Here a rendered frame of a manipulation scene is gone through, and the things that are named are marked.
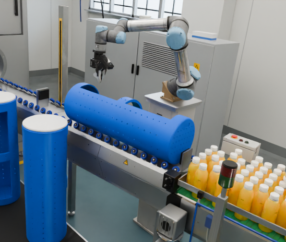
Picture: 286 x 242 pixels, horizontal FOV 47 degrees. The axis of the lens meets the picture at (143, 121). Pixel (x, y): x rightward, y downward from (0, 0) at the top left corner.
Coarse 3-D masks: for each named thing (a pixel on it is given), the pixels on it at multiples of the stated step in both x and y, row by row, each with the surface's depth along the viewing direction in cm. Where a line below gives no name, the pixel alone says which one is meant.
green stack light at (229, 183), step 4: (220, 176) 134; (224, 176) 133; (220, 180) 135; (224, 180) 133; (228, 180) 132; (232, 180) 133; (220, 184) 135; (224, 184) 133; (228, 184) 133; (232, 184) 134
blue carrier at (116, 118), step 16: (80, 96) 218; (96, 96) 213; (80, 112) 217; (96, 112) 208; (112, 112) 201; (128, 112) 196; (144, 112) 192; (96, 128) 214; (112, 128) 202; (128, 128) 194; (144, 128) 187; (160, 128) 182; (176, 128) 179; (192, 128) 195; (128, 144) 202; (144, 144) 189; (160, 144) 181; (176, 144) 184; (176, 160) 190
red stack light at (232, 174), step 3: (222, 165) 133; (222, 168) 133; (225, 168) 131; (237, 168) 132; (222, 171) 133; (225, 171) 132; (228, 171) 131; (231, 171) 131; (234, 171) 131; (222, 174) 133; (225, 174) 132; (228, 174) 131; (231, 174) 131; (234, 174) 132; (228, 177) 132; (231, 177) 132
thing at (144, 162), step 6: (24, 108) 261; (30, 108) 258; (36, 114) 253; (78, 132) 227; (84, 132) 225; (90, 138) 221; (96, 138) 218; (102, 144) 215; (108, 144) 212; (114, 150) 209; (120, 150) 207; (126, 156) 203; (132, 156) 201; (138, 162) 198; (144, 162) 196; (150, 168) 193; (156, 168) 191; (162, 168) 189
